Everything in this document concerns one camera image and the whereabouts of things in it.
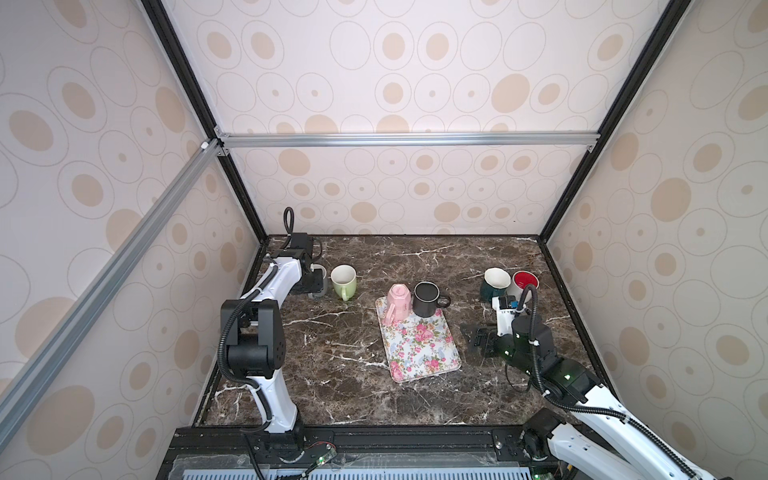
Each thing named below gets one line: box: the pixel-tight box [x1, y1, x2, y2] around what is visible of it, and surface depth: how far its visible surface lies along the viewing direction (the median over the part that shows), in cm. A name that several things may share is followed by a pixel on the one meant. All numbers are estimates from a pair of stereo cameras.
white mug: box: [506, 270, 540, 303], surface depth 101 cm
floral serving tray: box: [375, 296, 462, 384], surface depth 92 cm
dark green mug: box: [480, 267, 512, 303], surface depth 97 cm
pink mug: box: [382, 283, 412, 327], surface depth 93 cm
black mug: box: [412, 281, 451, 318], surface depth 95 cm
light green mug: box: [330, 264, 357, 301], surface depth 99 cm
